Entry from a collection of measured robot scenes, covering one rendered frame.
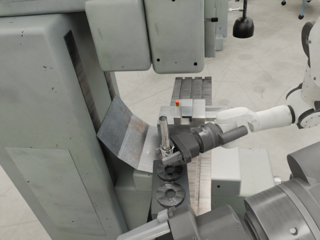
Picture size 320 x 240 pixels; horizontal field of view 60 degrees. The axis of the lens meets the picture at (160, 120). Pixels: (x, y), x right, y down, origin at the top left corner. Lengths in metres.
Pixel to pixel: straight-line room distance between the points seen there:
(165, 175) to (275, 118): 0.41
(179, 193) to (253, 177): 0.64
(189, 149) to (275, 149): 1.82
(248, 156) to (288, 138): 1.25
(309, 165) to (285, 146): 2.40
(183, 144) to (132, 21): 0.42
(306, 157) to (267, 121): 0.69
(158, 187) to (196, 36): 0.51
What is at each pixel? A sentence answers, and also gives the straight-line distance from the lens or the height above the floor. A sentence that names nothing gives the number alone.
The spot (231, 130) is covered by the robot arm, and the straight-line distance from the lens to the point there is 0.94.
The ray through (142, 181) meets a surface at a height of 0.78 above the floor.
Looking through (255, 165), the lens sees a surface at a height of 0.71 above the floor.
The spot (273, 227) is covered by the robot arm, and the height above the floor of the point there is 1.59.
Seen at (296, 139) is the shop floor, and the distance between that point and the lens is 2.79.
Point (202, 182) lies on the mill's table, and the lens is 1.18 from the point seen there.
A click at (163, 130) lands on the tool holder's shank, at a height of 1.29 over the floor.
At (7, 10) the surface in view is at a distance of 1.13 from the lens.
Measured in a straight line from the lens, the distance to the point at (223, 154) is 1.39.
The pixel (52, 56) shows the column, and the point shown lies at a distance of 0.98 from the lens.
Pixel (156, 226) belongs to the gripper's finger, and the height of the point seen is 1.58.
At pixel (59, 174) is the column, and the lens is 1.39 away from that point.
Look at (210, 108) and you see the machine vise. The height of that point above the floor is 0.98.
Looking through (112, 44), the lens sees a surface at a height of 1.45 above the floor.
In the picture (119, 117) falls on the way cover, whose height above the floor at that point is 1.00.
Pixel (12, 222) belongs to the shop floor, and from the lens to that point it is 2.56.
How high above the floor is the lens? 1.83
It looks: 39 degrees down
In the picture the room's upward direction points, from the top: 8 degrees counter-clockwise
